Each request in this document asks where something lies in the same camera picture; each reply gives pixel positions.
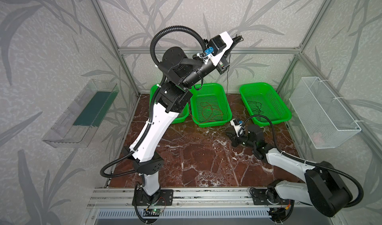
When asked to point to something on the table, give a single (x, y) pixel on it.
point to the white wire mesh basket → (327, 122)
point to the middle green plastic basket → (209, 105)
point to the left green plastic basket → (180, 116)
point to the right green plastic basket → (261, 99)
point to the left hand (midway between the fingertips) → (241, 32)
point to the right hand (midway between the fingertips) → (226, 128)
